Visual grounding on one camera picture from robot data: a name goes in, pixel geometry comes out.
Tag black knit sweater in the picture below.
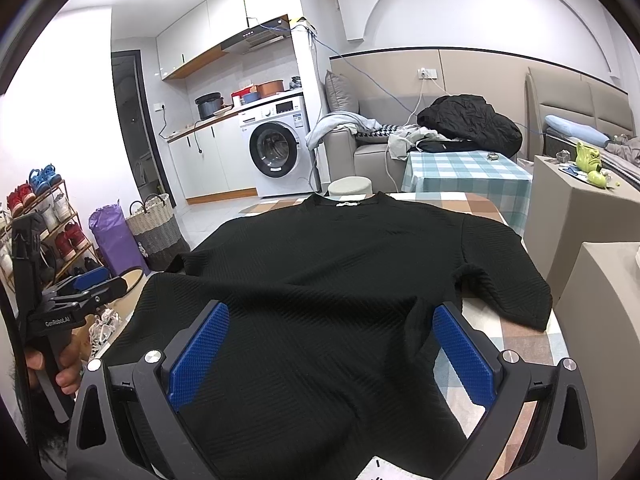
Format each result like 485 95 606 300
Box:
98 192 554 478

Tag light clothes pile on sofa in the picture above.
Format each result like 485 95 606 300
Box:
305 112 449 160

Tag person's left hand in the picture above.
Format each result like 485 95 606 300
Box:
24 315 94 396

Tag shoe rack with shoes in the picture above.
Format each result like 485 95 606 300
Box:
1 164 101 290

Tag purple bag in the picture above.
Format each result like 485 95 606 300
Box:
89 203 150 275

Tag woven laundry basket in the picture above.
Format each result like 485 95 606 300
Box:
126 193 190 272

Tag teal plaid small table cloth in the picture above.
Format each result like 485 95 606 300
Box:
401 151 533 235

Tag white kitchen cabinets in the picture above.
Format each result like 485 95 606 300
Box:
156 0 298 202

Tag beige cube side table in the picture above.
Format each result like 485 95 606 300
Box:
524 156 639 300

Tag white round stool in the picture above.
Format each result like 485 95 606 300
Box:
328 176 372 197

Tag black cooking pot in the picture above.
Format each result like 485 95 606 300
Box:
194 92 224 120

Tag grey sofa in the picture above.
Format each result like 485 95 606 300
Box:
322 69 501 194

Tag green frog toy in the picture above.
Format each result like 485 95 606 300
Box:
575 141 620 190

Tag black jacket on sofa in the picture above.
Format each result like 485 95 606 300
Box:
416 94 523 158

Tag white washing machine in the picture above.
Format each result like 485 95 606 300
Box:
240 92 320 197

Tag light blue pillow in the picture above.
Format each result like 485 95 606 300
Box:
544 115 610 148

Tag orange pot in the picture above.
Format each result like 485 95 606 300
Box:
256 79 285 99

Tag range hood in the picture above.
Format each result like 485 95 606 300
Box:
220 18 291 54

